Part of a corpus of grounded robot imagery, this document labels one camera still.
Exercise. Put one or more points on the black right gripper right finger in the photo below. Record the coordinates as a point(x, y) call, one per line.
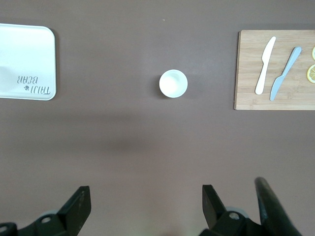
point(221, 221)

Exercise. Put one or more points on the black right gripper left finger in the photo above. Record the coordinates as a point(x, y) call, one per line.
point(64, 218)

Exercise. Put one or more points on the white plastic cup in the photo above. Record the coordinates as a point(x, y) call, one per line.
point(173, 83)

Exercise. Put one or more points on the cream tray with bear print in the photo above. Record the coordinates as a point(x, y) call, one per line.
point(27, 61)

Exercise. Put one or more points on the bamboo cutting board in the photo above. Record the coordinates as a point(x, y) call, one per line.
point(248, 73)

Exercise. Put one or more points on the grey plastic knife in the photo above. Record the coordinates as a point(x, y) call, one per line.
point(285, 71)

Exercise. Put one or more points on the white plastic knife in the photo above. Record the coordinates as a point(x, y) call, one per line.
point(265, 64)

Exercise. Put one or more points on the yellow lemon slice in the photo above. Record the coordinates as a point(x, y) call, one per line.
point(313, 52)
point(311, 73)

